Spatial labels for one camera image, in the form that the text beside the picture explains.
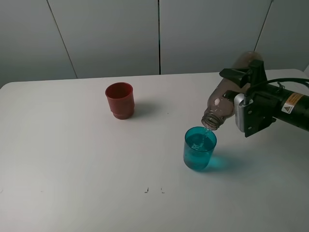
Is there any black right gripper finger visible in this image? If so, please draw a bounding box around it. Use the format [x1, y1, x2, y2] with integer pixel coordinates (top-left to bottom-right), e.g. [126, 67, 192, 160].
[219, 68, 249, 87]

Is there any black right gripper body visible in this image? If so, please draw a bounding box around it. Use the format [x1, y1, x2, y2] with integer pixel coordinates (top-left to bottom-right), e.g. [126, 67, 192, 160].
[244, 60, 276, 137]

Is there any smoky transparent plastic bottle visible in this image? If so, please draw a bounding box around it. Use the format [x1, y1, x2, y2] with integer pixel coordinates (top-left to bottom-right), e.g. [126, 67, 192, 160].
[201, 51, 263, 131]

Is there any teal transparent plastic cup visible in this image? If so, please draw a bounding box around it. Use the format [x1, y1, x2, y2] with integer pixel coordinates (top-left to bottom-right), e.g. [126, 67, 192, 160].
[183, 127, 217, 171]

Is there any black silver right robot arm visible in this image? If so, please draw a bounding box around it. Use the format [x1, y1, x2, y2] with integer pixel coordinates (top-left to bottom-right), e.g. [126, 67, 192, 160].
[219, 60, 309, 137]

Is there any red plastic cup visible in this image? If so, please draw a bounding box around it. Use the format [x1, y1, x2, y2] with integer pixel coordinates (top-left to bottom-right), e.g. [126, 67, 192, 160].
[105, 82, 135, 120]

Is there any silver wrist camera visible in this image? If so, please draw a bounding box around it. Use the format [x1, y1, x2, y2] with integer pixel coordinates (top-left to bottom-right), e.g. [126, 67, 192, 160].
[234, 93, 253, 132]

